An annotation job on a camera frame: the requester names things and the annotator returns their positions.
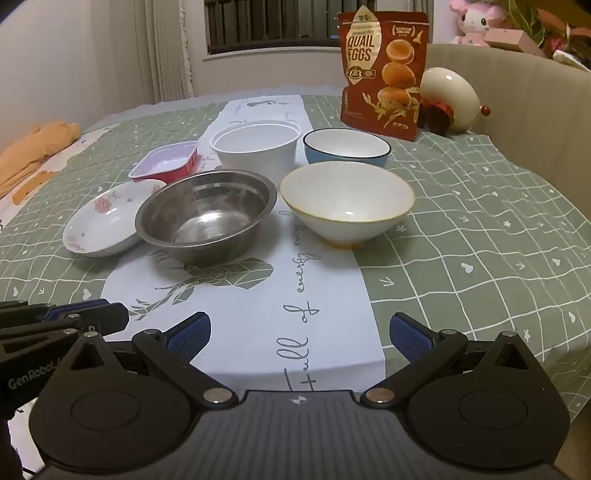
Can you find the white curtain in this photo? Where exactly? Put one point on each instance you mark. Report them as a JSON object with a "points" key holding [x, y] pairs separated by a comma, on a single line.
{"points": [[159, 46]]}

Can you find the green leafy plant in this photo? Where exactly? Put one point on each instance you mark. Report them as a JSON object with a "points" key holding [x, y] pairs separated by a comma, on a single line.
{"points": [[554, 23]]}

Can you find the orange cloth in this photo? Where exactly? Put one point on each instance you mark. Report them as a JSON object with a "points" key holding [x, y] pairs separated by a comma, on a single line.
{"points": [[32, 152]]}

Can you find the pink box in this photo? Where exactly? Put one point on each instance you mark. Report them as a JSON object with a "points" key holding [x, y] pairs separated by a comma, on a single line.
{"points": [[515, 41]]}

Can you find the dark window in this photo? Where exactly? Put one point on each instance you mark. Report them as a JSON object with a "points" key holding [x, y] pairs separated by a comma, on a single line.
{"points": [[277, 23]]}

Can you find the stainless steel bowl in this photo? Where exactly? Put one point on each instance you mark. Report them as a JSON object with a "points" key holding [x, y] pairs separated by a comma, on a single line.
{"points": [[207, 217]]}

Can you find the white floral plate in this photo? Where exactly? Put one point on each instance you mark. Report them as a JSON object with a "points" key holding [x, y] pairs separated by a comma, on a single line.
{"points": [[101, 221]]}

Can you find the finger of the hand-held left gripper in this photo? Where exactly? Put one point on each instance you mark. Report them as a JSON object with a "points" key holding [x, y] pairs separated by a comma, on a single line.
{"points": [[78, 308], [111, 319]]}

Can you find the blue ceramic bowl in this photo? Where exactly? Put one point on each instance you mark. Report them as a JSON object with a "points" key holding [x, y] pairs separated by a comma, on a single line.
{"points": [[323, 158]]}

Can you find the white gold-rimmed ceramic bowl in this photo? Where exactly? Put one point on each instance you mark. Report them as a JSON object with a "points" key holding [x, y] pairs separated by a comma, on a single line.
{"points": [[346, 198]]}

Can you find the dark red small object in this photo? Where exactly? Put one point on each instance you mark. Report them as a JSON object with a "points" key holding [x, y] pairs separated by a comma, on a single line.
{"points": [[436, 117]]}

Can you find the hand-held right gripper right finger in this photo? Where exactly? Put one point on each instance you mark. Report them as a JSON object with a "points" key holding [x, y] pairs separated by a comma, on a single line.
{"points": [[411, 339]]}

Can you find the red rectangular plastic tray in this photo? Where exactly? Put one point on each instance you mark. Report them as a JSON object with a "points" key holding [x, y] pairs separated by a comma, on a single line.
{"points": [[166, 159]]}

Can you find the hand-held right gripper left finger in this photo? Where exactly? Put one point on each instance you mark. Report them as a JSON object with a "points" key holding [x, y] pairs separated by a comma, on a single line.
{"points": [[189, 337]]}

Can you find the red snack box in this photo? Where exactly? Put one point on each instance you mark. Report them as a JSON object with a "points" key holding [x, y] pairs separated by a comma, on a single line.
{"points": [[369, 92]]}

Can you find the green checked tablecloth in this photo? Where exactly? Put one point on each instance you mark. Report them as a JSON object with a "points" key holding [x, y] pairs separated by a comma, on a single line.
{"points": [[461, 207]]}

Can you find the beige upholstered headboard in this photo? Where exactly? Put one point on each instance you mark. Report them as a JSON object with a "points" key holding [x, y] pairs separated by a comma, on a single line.
{"points": [[531, 101]]}

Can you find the cream egg-shaped toy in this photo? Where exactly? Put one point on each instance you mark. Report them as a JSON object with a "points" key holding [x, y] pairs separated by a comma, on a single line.
{"points": [[455, 94]]}

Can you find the pink plush toy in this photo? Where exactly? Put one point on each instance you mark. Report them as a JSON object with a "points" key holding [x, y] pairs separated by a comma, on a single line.
{"points": [[478, 21]]}

